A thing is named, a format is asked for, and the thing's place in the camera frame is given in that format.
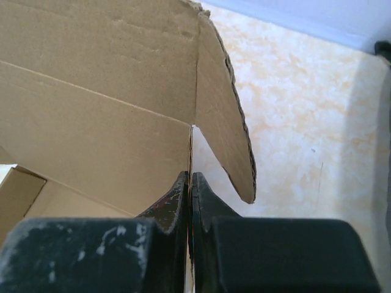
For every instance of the black floral pillow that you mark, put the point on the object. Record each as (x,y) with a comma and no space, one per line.
(383,48)

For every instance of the brown cardboard box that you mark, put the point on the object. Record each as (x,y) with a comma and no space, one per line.
(99,100)

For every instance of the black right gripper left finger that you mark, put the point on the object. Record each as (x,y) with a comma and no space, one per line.
(142,254)

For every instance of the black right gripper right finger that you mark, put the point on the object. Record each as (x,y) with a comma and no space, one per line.
(231,253)

